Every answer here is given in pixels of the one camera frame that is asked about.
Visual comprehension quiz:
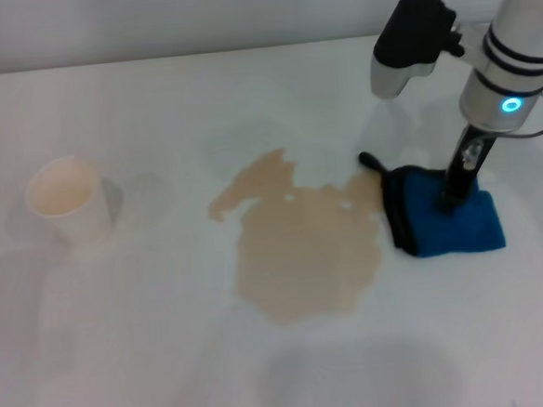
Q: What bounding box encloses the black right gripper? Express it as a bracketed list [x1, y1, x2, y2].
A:
[432, 121, 505, 215]

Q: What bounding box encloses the blue rag with black trim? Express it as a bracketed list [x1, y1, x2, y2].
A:
[357, 141, 508, 264]

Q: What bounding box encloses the white paper cup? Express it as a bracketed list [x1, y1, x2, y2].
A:
[21, 151, 116, 252]

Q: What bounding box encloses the brown water stain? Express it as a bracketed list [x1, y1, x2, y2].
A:
[204, 141, 395, 333]

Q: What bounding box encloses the black and white right wrist camera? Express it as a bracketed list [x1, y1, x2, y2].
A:
[364, 0, 470, 100]

